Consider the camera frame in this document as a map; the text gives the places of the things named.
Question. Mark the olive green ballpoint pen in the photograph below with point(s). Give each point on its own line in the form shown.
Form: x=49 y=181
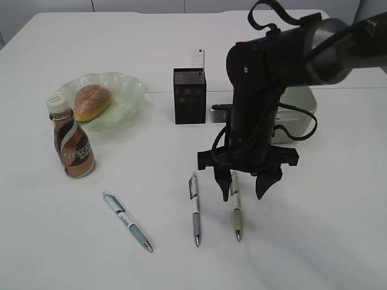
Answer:
x=236 y=202

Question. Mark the green plastic woven basket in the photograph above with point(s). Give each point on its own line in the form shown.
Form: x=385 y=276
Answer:
x=295 y=122

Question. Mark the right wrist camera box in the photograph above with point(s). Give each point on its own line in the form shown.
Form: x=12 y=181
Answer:
x=220 y=113

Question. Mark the brown Nescafe coffee bottle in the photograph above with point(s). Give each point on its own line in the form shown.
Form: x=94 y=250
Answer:
x=70 y=141

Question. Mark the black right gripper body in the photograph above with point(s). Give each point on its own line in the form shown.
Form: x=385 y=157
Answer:
x=244 y=143

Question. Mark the sugared bread roll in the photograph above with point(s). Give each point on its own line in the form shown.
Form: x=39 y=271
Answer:
x=91 y=101

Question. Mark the clear plastic ruler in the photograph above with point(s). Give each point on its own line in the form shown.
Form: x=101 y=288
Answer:
x=198 y=58

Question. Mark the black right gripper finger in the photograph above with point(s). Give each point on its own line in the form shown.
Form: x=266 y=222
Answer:
x=224 y=179
x=266 y=178

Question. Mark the blue grey ballpoint pen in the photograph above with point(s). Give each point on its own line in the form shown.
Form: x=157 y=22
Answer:
x=119 y=210

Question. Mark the black mesh pen holder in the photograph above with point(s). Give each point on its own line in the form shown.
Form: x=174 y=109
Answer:
x=190 y=88

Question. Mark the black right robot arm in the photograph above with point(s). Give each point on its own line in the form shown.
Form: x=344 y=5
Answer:
x=314 y=52

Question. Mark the green wavy glass plate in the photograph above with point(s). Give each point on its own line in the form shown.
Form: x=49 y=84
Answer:
x=128 y=98

